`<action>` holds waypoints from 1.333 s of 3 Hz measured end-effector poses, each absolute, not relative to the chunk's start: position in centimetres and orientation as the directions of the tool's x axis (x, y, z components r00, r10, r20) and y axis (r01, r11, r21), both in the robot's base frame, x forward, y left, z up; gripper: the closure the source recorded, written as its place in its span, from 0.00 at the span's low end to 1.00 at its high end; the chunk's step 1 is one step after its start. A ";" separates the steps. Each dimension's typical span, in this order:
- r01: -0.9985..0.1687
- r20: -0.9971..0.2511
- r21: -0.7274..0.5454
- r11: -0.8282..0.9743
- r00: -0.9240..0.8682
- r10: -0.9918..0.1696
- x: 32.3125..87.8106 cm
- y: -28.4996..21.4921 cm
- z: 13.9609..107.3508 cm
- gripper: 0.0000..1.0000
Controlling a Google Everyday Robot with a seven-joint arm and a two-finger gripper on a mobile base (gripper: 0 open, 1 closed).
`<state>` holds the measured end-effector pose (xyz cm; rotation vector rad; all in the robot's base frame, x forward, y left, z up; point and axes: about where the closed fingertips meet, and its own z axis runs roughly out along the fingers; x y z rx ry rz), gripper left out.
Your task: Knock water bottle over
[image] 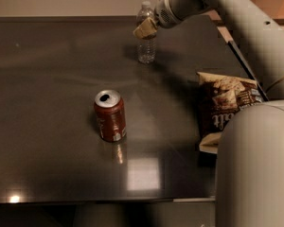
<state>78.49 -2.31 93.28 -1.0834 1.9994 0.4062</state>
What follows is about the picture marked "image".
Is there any grey side table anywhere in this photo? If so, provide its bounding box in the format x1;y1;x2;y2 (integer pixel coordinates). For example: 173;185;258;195
227;41;269;101

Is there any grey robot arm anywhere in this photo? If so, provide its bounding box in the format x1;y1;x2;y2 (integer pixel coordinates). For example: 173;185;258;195
155;0;284;227

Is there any clear plastic water bottle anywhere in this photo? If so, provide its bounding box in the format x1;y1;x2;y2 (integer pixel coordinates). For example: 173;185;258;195
136;1;156;64

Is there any red soda can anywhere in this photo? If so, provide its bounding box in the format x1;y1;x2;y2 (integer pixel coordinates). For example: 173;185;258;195
94;90;126;142

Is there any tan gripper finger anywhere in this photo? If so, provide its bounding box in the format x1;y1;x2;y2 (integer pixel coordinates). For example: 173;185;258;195
133;17;158;39

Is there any brown and cream chip bag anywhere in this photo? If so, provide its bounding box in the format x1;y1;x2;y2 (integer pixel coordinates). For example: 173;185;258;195
197;72;264;154

